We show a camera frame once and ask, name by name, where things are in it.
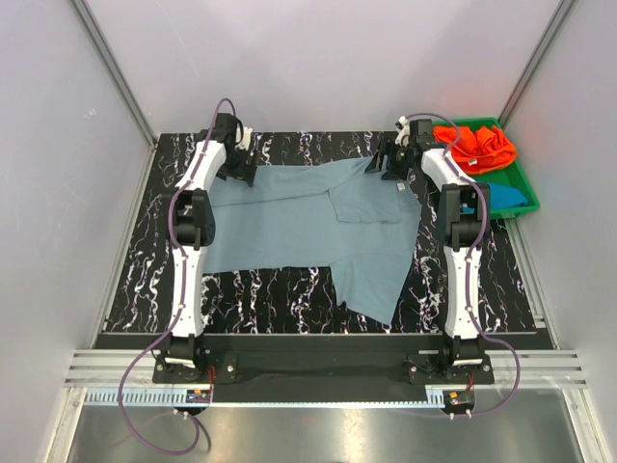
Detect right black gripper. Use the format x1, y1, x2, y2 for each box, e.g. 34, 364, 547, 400
364, 137, 415, 182

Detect grey-blue t shirt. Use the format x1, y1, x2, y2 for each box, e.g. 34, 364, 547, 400
202, 158, 421, 324

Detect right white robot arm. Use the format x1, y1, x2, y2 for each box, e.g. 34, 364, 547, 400
365, 113, 491, 383

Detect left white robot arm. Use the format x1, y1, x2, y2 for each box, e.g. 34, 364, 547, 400
161, 113, 256, 382

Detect orange t shirt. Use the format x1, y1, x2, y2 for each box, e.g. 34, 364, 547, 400
451, 125, 518, 176

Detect teal blue t shirt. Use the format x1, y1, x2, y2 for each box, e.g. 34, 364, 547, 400
489, 183, 528, 210

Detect green plastic bin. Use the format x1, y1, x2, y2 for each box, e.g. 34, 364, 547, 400
433, 118, 540, 220

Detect left small connector box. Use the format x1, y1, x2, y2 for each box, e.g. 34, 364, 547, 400
186, 386, 213, 403

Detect small connector box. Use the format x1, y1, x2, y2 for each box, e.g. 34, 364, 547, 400
443, 390, 475, 413
186, 386, 213, 403

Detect right small connector box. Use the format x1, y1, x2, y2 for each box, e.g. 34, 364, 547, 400
443, 390, 475, 413

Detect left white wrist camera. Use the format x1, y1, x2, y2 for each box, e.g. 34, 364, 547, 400
235, 126, 254, 150

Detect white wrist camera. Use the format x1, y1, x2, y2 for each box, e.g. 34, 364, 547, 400
235, 126, 254, 150
394, 116, 414, 148

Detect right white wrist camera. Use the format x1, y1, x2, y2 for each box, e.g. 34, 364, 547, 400
394, 116, 414, 148

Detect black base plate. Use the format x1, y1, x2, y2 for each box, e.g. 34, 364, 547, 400
153, 334, 495, 406

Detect left aluminium corner post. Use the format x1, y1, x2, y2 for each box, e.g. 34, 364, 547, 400
67, 0, 159, 150

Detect aluminium corner post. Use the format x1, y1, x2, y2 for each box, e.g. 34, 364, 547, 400
497, 0, 578, 128
67, 0, 159, 150

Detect right aluminium corner post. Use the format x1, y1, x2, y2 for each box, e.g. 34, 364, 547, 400
497, 0, 578, 128

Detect aluminium rail frame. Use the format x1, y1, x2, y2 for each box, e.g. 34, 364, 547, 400
66, 350, 586, 389

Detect white slotted cable duct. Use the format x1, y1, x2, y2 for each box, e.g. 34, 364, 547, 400
84, 388, 447, 409

